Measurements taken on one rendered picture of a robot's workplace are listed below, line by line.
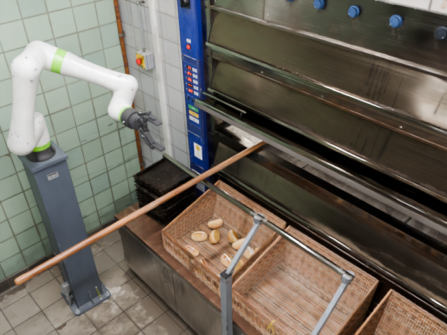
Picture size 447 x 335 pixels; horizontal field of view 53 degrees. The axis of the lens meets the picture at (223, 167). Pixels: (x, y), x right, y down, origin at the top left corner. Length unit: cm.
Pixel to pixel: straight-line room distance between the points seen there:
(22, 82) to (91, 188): 151
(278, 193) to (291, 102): 57
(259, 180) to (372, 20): 114
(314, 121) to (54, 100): 171
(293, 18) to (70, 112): 171
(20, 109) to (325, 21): 140
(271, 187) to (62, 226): 125
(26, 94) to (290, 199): 140
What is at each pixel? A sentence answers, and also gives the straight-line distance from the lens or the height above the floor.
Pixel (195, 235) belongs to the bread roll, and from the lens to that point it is 275.
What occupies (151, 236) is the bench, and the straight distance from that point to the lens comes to 286.
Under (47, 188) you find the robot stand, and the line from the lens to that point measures 265.
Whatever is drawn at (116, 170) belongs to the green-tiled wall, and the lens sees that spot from 356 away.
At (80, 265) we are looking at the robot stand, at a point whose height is 38.
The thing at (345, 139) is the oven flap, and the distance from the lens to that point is 202.
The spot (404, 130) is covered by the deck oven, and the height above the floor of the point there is 165.
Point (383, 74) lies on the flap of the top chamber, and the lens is 185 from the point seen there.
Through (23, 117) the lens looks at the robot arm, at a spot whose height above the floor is 155.
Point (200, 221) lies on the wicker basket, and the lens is 287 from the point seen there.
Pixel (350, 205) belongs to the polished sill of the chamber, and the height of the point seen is 117.
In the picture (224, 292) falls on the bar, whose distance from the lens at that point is 219.
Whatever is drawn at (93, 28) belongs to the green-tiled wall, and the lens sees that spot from 308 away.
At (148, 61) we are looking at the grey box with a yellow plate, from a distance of 291.
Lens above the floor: 256
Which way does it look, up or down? 36 degrees down
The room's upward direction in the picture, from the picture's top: 2 degrees counter-clockwise
